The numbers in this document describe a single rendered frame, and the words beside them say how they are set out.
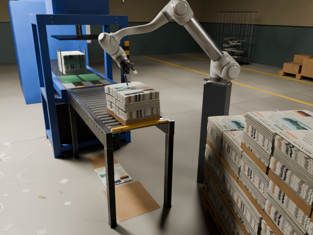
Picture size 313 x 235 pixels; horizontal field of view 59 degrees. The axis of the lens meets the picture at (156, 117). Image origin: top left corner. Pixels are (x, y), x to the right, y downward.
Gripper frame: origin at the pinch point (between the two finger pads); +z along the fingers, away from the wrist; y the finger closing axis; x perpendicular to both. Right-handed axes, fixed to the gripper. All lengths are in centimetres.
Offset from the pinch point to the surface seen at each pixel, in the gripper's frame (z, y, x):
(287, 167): 112, -42, -19
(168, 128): 31.3, 24.4, -21.4
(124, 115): 19.5, 14.2, 12.5
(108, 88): -9.5, 13.5, 14.5
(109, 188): 49, 58, 28
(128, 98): 15.8, 1.5, 9.7
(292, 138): 105, -51, -22
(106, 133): 29.1, 19.0, 27.7
